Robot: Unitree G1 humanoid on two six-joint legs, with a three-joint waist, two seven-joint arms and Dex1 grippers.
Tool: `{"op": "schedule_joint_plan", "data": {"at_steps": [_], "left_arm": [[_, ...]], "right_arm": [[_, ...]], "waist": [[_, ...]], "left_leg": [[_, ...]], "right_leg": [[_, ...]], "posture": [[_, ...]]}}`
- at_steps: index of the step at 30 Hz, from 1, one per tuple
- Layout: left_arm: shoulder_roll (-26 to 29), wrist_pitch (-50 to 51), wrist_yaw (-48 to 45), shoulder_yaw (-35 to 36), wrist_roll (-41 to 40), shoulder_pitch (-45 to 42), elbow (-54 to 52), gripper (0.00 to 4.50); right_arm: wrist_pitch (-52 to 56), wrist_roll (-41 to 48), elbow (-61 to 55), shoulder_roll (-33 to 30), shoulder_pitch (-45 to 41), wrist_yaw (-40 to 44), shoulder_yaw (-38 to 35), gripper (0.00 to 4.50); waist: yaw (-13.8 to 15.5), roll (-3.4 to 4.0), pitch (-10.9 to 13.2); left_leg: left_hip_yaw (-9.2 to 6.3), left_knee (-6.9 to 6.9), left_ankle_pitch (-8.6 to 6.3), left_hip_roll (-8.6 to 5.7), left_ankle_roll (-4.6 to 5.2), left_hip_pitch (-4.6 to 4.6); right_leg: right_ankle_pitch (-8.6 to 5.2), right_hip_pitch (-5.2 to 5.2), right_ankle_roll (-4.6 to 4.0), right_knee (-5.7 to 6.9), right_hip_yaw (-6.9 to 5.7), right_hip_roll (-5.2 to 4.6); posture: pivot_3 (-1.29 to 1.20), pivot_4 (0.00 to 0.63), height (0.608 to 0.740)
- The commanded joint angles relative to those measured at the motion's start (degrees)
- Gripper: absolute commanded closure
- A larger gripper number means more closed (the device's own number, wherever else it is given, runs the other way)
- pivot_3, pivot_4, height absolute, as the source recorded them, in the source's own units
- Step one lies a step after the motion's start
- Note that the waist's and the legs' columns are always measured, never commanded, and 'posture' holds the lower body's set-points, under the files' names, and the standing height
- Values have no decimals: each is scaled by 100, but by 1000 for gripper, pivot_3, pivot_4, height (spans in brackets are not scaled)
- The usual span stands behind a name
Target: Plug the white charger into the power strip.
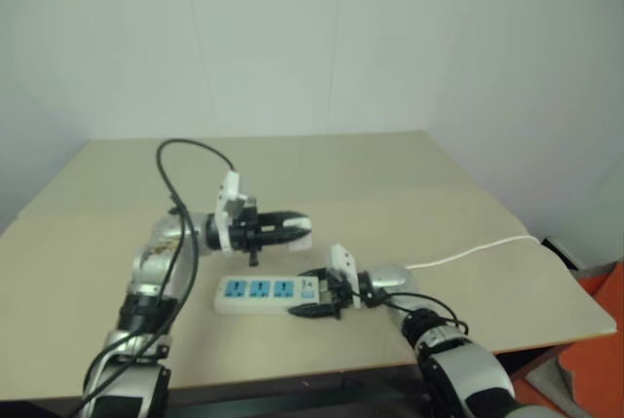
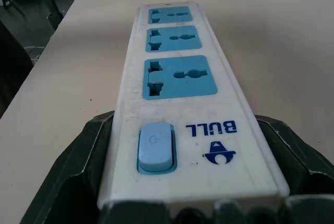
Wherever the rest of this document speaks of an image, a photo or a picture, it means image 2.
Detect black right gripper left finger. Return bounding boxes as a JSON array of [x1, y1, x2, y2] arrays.
[[20, 110, 115, 224]]

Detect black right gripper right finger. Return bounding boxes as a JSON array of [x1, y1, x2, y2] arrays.
[[254, 114, 334, 198]]

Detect white power strip blue sockets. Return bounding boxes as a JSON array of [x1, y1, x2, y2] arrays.
[[97, 1, 290, 209]]

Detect dark rounded object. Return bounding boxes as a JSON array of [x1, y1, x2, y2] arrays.
[[0, 19, 35, 118]]

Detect black metal stand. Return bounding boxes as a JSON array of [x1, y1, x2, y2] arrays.
[[41, 0, 65, 30]]

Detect white cable on floor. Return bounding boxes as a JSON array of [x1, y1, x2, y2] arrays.
[[24, 44, 44, 62]]

